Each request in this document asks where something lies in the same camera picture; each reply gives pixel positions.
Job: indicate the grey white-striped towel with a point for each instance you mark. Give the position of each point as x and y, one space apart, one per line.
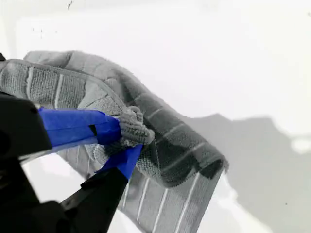
170 145

